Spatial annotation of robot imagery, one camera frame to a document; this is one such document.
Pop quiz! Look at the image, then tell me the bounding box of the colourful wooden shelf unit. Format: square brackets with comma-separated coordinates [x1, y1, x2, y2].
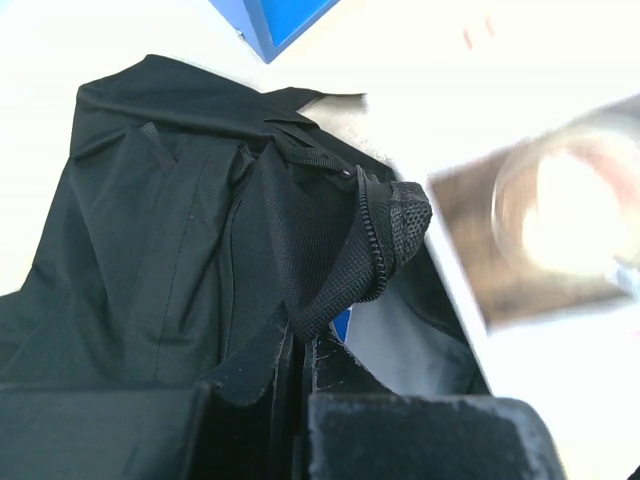
[209, 0, 338, 64]

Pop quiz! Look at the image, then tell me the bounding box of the white coffee cover book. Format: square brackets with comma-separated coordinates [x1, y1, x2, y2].
[389, 0, 640, 480]

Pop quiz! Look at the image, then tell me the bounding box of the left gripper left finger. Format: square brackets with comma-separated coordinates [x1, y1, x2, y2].
[1, 310, 295, 479]

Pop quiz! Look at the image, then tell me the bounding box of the black student backpack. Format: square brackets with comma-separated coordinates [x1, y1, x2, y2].
[1, 55, 485, 396]

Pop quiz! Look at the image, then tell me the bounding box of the blue cartoon book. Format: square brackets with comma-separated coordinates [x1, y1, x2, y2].
[332, 307, 352, 344]

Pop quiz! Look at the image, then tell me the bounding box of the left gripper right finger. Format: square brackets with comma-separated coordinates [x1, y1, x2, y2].
[303, 332, 565, 480]

